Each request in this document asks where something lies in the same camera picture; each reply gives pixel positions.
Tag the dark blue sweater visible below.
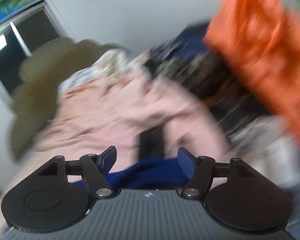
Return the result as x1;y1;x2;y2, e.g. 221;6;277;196
73;156;197;191

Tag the dark patterned clothes pile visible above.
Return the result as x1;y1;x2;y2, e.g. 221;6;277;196
145;23;268;138

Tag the pink bed sheet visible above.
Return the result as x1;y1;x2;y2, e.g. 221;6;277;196
0;72;231;235

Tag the white floral pillow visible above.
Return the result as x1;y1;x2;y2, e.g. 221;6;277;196
57;48;143;103

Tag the olive green padded headboard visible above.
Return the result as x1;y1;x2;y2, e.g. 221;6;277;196
10;37;118;162

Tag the orange garment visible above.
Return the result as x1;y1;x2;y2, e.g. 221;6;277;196
203;0;300;141

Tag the window with white frame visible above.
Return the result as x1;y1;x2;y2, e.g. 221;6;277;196
0;2;66;95

